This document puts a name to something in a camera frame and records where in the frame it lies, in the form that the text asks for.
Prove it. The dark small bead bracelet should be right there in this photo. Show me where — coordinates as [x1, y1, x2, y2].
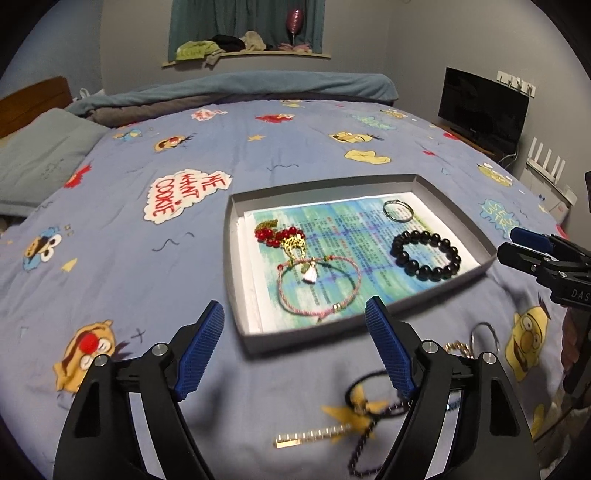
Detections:
[345, 400, 412, 478]

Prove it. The teal folded blanket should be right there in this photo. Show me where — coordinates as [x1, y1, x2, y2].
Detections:
[67, 70, 399, 124]

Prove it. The pink cord bracelet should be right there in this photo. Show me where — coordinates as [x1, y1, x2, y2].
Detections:
[275, 255, 364, 324]

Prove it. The wooden window sill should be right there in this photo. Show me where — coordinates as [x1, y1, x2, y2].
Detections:
[161, 50, 332, 69]

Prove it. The black cloth on sill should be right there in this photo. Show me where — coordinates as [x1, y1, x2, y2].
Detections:
[211, 34, 245, 53]

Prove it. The teal window curtain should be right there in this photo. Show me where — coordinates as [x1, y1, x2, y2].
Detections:
[167, 1, 325, 61]

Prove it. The pink balloon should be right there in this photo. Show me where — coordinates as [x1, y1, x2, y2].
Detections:
[286, 8, 304, 45]

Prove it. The pearl gold hair pin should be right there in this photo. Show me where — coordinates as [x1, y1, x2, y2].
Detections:
[273, 423, 353, 449]

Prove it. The black large bead bracelet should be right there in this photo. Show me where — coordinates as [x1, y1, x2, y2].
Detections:
[389, 229, 463, 282]

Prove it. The white wifi router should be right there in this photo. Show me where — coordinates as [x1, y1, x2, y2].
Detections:
[520, 137, 578, 225]

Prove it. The wooden headboard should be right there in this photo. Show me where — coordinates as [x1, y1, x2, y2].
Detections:
[0, 76, 72, 138]

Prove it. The red bead gold charm bracelet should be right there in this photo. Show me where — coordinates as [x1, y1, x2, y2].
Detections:
[253, 219, 309, 259]

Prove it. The black television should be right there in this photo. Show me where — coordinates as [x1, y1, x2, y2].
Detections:
[438, 67, 529, 153]

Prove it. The wooden tv stand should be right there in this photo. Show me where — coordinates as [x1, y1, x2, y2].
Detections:
[431, 122, 520, 163]

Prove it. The green cloth on sill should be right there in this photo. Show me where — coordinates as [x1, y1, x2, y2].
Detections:
[174, 40, 224, 62]

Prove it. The beige cloth on sill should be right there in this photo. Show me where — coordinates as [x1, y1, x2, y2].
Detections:
[240, 30, 266, 52]

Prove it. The white wall hook rack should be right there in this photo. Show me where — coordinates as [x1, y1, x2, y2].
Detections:
[496, 70, 536, 98]

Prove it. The pink cloth on sill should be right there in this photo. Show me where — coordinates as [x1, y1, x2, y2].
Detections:
[276, 43, 312, 54]

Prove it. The thin silver bangle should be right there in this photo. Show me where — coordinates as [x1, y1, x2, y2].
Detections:
[383, 199, 415, 223]

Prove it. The grey shallow cardboard tray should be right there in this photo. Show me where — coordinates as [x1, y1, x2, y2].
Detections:
[223, 175, 496, 355]

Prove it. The grey green pillow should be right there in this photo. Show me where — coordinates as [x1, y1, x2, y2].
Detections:
[0, 109, 108, 217]

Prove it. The blue green printed paper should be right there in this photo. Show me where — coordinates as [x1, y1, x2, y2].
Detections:
[236, 192, 480, 334]

